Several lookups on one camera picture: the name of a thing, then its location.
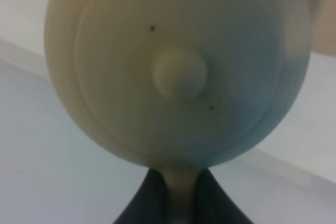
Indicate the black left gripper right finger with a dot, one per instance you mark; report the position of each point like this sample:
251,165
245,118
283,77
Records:
213,205

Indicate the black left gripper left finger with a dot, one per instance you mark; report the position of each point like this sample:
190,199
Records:
150,204

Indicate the beige ceramic teapot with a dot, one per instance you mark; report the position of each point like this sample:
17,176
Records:
177,85

